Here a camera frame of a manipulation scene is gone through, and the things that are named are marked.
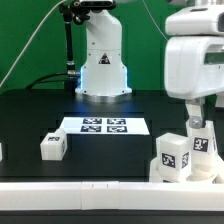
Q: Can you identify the white block at left edge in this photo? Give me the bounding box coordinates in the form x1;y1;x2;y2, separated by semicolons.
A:
0;143;3;162

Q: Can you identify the white barrier rail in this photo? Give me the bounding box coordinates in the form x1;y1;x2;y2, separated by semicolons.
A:
0;182;224;211
216;154;224;184

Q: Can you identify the white front barrier rail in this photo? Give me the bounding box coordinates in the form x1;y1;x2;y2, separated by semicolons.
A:
0;182;224;211

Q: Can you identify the black overhead camera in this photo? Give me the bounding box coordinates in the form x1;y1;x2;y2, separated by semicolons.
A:
74;0;116;9

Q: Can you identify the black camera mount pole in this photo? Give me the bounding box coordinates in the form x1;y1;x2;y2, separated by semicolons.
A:
59;3;80;77

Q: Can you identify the white fiducial marker sheet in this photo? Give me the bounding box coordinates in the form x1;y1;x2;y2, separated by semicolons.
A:
60;117;150;135

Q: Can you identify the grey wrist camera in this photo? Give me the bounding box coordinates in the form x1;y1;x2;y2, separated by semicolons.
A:
165;5;224;35

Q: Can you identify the black cable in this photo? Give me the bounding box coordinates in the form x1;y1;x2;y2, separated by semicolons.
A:
25;72;81;90

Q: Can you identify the white round stool seat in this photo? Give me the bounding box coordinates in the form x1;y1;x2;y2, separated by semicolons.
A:
149;159;220;184

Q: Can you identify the white right barrier rail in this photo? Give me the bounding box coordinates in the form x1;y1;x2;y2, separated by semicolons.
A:
216;154;224;184

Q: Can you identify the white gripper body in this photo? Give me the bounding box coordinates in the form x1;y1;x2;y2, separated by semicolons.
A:
164;36;224;99

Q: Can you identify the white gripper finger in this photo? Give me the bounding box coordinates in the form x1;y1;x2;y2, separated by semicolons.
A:
185;97;205;129

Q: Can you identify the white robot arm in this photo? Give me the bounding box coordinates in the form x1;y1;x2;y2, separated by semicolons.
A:
76;0;224;129

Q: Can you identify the white cable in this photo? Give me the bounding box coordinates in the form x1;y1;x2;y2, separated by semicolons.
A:
0;0;68;88

